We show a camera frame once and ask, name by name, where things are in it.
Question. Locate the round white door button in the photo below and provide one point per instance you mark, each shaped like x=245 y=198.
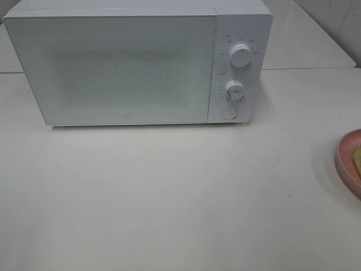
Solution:
x=229 y=112

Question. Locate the white microwave door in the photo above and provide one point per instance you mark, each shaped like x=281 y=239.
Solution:
x=109 y=71

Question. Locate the pink round plate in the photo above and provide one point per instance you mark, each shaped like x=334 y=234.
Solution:
x=346 y=166

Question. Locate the sandwich with white bread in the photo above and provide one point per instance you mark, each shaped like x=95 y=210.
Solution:
x=357 y=160

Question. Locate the lower white microwave knob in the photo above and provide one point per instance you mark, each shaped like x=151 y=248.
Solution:
x=234 y=90

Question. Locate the white microwave knob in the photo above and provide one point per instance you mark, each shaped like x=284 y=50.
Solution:
x=240 y=54
x=234 y=90

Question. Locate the upper white microwave knob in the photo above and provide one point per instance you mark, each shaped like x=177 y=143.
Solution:
x=240 y=54

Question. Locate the white microwave oven body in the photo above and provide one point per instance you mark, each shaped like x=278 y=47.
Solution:
x=141 y=62

